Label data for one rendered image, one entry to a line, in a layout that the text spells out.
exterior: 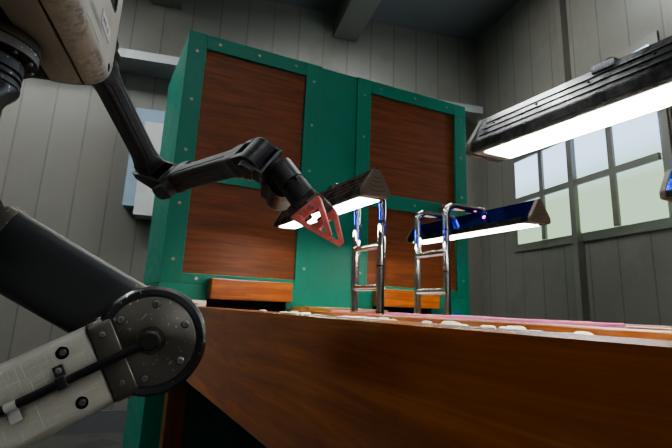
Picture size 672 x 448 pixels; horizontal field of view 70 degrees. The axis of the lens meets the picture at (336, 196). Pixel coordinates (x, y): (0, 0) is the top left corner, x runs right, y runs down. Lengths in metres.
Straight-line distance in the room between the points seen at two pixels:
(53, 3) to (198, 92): 1.25
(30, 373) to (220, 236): 1.23
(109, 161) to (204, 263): 1.88
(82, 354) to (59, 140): 3.07
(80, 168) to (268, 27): 1.71
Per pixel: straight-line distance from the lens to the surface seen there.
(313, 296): 1.91
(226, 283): 1.73
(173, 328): 0.63
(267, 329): 0.77
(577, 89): 0.75
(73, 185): 3.55
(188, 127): 1.86
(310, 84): 2.09
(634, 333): 0.80
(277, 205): 1.06
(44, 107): 3.75
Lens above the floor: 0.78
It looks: 13 degrees up
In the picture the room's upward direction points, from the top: 2 degrees clockwise
